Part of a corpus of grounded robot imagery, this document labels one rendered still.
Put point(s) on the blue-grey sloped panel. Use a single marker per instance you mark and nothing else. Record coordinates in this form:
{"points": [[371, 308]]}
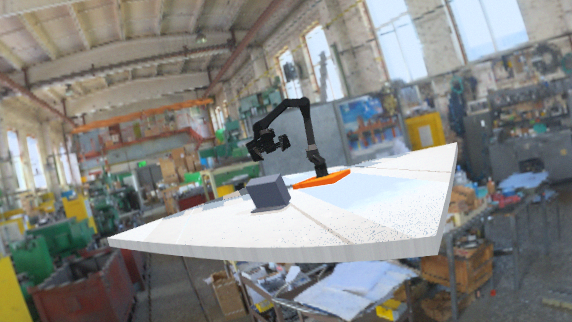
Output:
{"points": [[268, 193]]}

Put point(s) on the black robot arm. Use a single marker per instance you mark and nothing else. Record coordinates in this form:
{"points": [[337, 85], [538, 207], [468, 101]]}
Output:
{"points": [[261, 132]]}

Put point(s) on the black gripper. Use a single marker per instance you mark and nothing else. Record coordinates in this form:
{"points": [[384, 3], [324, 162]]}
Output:
{"points": [[268, 147]]}

